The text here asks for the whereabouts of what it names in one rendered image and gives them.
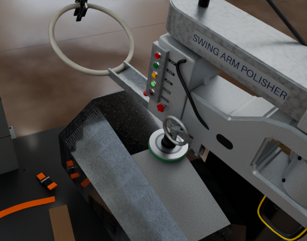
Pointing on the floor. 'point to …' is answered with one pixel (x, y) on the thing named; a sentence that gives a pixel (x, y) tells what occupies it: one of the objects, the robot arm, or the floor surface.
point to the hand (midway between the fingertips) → (78, 14)
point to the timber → (61, 224)
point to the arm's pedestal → (2, 137)
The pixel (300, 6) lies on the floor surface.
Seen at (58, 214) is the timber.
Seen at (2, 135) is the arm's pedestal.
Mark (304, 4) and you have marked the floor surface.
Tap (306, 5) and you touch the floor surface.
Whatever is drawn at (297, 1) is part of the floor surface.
